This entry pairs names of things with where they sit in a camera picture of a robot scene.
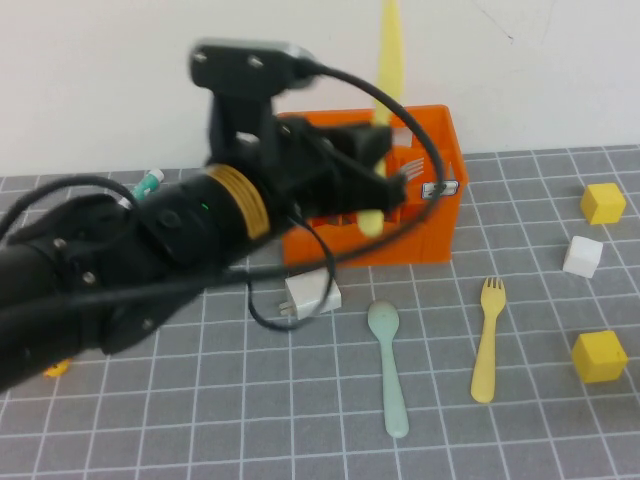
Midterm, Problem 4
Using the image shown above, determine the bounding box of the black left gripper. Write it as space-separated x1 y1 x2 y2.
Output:
263 116 410 222

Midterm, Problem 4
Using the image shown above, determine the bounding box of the grey plastic fork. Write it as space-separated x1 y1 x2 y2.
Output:
396 156 427 184

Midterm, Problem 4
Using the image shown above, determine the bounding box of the yellow plastic knife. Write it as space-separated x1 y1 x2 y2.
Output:
356 0 407 239

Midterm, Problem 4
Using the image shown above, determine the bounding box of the green plastic spoon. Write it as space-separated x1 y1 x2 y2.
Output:
366 299 411 440

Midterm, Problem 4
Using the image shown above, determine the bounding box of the orange plastic cutlery holder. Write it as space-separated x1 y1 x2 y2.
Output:
277 103 471 269

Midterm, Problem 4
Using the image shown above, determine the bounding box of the white label knife character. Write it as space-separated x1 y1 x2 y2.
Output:
421 180 461 201

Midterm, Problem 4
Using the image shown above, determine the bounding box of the white plug charger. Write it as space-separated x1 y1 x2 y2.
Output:
279 268 344 322

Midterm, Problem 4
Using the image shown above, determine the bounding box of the yellow plastic fork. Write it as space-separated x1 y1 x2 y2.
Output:
469 276 508 405

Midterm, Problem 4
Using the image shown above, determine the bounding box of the white green glue stick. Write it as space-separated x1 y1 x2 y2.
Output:
118 167 166 214

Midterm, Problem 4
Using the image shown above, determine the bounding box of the white foam cube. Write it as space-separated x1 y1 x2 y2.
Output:
562 235 605 280

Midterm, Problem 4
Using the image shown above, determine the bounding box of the yellow foam cube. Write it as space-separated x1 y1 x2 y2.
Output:
571 329 630 385
579 182 628 227

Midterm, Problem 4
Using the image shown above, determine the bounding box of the grey grid tablecloth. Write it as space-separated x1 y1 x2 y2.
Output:
0 144 640 480

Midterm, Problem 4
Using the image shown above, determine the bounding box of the yellow rubber duck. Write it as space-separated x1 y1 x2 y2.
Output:
41 358 72 379

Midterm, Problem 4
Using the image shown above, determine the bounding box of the black camera cable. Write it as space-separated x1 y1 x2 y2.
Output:
246 63 448 333

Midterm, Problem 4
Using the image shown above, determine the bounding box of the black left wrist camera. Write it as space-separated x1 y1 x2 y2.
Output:
188 36 316 169

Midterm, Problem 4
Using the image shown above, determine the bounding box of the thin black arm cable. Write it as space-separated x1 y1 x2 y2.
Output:
0 173 137 237

